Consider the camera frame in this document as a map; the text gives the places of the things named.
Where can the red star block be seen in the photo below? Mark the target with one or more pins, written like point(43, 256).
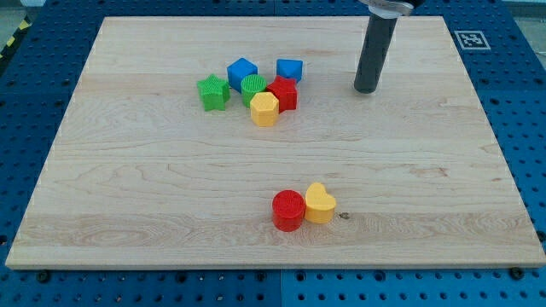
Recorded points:
point(285, 90)

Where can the light wooden board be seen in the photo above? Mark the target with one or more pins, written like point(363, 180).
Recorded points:
point(141, 176)

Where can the green star block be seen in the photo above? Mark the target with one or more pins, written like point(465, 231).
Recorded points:
point(213, 92)

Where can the black board stop bolt left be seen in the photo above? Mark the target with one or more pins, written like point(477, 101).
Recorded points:
point(43, 276)

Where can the black board stop bolt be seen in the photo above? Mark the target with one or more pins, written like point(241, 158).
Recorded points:
point(516, 273)
point(43, 276)

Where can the black board stop bolt right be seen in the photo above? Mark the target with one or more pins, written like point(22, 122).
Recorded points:
point(516, 273)

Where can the yellow hexagon block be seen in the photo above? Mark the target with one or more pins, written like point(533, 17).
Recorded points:
point(264, 109)

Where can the red cylinder block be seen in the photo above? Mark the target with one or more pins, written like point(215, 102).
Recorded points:
point(288, 210)

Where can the yellow heart block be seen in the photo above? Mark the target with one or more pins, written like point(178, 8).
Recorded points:
point(320, 204)

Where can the green cylinder block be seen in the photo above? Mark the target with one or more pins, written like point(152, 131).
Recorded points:
point(250, 86)

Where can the blue pentagon block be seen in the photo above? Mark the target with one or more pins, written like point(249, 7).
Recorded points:
point(290, 68)

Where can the blue cube block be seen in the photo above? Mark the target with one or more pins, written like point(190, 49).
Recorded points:
point(238, 70)

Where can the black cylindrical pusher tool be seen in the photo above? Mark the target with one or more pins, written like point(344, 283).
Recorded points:
point(376, 44)

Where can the white fiducial marker tag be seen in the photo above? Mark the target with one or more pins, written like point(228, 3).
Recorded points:
point(472, 40)

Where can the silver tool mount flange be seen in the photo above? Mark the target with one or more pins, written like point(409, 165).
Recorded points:
point(389, 9)

